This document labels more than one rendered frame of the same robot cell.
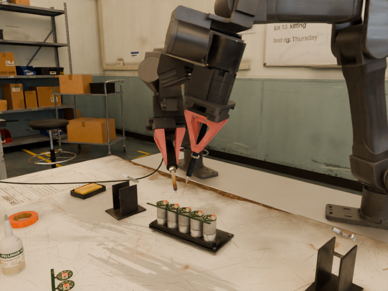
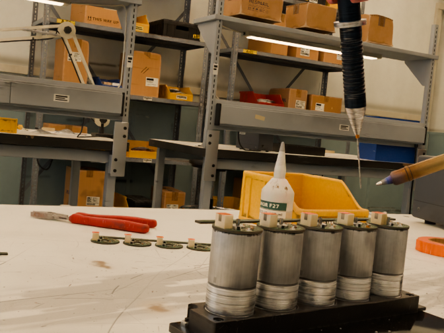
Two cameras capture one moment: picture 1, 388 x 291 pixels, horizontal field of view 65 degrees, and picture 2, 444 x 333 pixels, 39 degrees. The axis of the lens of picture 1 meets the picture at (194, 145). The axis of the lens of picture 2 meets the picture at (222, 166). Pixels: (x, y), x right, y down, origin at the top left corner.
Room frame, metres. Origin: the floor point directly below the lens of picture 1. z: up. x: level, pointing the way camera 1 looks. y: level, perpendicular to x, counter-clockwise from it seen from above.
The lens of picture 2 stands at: (0.60, -0.32, 0.86)
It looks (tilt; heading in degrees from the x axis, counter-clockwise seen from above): 4 degrees down; 109
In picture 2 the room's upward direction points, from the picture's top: 5 degrees clockwise
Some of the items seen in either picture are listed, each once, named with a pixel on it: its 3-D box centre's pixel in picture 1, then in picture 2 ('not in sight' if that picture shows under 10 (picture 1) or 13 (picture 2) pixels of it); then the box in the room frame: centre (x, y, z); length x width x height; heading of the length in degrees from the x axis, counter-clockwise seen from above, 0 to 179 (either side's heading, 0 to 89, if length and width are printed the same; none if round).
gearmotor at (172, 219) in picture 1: (173, 217); (350, 266); (0.56, 0.04, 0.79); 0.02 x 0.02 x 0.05
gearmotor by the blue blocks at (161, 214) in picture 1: (162, 214); (382, 263); (0.57, 0.06, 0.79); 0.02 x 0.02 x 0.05
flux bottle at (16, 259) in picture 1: (10, 242); (277, 190); (0.45, 0.30, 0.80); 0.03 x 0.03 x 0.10
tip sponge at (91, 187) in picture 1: (88, 190); not in sight; (0.78, 0.29, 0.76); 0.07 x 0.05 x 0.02; 148
